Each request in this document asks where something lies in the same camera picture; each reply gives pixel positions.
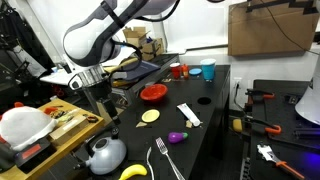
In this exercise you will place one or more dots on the yellow sponge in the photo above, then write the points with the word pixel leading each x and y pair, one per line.
pixel 237 125

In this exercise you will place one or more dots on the light blue plate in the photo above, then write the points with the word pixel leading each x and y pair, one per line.
pixel 195 71

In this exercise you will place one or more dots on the white table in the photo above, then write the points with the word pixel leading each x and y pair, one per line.
pixel 60 79

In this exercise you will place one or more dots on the dark blue plastic lid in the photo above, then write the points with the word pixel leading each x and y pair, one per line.
pixel 148 68

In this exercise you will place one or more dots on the grey metal desk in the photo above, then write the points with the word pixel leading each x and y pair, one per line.
pixel 87 98

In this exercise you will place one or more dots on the small beige piece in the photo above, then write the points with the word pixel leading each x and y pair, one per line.
pixel 189 124

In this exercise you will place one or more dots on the red plastic cup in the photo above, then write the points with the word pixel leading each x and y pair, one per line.
pixel 175 70

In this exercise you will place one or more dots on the flat beige box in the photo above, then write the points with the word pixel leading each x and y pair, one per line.
pixel 66 128

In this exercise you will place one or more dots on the black scale with red display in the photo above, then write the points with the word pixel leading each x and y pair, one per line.
pixel 46 150

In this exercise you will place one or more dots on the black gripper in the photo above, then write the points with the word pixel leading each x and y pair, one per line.
pixel 105 95

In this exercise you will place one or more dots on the red plastic bowl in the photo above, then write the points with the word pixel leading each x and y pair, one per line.
pixel 154 92

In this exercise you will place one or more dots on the yellow wooden plank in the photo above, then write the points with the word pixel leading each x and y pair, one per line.
pixel 128 62

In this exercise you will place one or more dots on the black hanging clothes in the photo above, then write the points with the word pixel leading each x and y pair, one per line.
pixel 23 43

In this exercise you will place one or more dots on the orange sauce bottle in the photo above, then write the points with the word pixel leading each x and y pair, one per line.
pixel 185 70

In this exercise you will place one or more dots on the light wooden table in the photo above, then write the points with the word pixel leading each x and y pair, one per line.
pixel 63 150

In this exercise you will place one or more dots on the orange hand tool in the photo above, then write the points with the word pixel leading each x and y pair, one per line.
pixel 50 110

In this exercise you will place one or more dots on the beige triangular wedge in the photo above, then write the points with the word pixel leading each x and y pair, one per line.
pixel 141 125

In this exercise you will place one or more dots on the white wall outlet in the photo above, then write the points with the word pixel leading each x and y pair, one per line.
pixel 237 82

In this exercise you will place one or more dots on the white cloth bundle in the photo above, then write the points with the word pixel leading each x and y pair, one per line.
pixel 23 126

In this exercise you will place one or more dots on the silver spoon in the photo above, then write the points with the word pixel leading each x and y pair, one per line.
pixel 147 158

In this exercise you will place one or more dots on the silver fork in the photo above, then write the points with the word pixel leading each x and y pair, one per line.
pixel 160 145

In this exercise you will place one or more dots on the white cone base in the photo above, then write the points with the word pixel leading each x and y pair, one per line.
pixel 311 103

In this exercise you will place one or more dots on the purple toy eggplant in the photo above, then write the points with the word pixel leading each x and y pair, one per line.
pixel 176 137

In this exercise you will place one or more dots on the yellow toy banana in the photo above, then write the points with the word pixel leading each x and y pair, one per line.
pixel 133 171

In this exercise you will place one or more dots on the black tape roll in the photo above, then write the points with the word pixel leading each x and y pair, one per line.
pixel 97 119

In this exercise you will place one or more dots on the cardboard box with black marks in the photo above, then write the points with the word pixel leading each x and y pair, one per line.
pixel 151 50

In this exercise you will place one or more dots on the blue plastic cup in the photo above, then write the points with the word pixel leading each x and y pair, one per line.
pixel 208 70

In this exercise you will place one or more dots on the large cardboard panel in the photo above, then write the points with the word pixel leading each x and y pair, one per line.
pixel 266 33

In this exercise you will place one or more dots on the open cardboard box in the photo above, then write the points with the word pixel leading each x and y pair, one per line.
pixel 135 38

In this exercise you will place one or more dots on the black clamp with orange tip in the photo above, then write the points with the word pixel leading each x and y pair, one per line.
pixel 275 130
pixel 255 95

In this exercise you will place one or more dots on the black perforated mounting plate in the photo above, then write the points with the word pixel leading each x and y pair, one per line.
pixel 283 110

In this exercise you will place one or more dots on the white tube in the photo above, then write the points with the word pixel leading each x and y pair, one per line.
pixel 188 113

